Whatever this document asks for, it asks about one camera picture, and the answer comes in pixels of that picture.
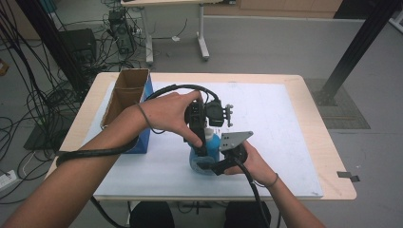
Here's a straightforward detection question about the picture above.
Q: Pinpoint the black metal post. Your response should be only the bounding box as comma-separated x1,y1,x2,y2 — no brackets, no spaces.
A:
15,0,86,93
312,0,403,107

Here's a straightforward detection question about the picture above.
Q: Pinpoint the person's right leg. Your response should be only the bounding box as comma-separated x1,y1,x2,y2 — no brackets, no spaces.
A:
223,200,272,228

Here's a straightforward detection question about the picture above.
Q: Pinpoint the black equipment box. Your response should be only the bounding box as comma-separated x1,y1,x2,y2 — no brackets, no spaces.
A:
58,28,98,65

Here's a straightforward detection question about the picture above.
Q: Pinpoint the bundle of black cables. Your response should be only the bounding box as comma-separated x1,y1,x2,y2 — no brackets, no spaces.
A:
0,0,80,203

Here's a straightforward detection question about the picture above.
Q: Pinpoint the black hair tie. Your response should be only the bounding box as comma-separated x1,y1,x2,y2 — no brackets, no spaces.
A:
136,103,165,135
253,172,280,188

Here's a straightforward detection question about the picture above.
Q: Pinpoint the wooden cabinet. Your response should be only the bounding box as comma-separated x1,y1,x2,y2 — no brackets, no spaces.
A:
203,0,343,19

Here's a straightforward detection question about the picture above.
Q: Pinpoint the person's right hand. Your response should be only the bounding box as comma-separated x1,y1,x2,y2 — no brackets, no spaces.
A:
222,140,280,188

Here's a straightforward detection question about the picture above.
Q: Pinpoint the grey floor mat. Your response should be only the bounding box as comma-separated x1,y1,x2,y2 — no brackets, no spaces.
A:
303,78,371,130

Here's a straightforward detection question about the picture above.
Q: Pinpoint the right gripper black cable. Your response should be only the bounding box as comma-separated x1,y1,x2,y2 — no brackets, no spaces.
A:
233,157,263,228

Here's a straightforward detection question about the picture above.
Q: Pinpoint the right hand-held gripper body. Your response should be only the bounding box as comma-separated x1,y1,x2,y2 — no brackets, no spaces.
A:
218,130,255,167

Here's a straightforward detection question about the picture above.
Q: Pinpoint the blue bottle with white cap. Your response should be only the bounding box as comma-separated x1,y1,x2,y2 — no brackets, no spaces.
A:
188,127,221,177

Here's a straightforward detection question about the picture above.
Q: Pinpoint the person's left leg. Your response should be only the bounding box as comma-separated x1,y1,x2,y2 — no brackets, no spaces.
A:
128,200,175,228

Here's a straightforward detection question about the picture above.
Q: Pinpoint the white power strip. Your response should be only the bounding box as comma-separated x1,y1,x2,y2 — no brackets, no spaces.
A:
0,169,17,193

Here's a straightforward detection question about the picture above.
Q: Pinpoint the wooden table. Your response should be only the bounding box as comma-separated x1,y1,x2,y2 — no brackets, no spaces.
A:
44,71,357,202

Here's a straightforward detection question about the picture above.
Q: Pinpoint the person's leg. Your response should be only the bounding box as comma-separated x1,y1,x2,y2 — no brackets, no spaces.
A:
128,200,175,228
223,200,272,228

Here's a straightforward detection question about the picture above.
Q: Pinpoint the black tape piece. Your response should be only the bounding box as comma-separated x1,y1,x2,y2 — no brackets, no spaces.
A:
336,171,360,183

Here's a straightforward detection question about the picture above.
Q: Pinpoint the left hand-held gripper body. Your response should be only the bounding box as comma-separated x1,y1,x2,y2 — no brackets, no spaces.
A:
184,99,235,134

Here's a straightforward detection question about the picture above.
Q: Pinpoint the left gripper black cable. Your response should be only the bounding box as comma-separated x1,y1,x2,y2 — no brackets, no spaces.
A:
56,83,221,228

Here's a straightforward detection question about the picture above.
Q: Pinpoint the white-legged desk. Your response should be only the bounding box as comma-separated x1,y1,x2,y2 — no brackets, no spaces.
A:
121,0,237,66

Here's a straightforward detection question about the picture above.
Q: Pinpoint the person's left hand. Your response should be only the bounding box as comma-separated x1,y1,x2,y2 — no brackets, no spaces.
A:
139,90,204,149

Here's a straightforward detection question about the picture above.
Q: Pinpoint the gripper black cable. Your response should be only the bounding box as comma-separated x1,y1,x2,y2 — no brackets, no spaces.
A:
56,83,221,228
233,157,263,228

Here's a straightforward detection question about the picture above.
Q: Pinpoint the blue cardboard box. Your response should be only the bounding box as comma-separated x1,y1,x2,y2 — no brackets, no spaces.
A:
100,67,155,155

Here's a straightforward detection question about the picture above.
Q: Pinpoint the brown cardboard piece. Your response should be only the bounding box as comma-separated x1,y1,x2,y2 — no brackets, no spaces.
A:
0,58,10,77

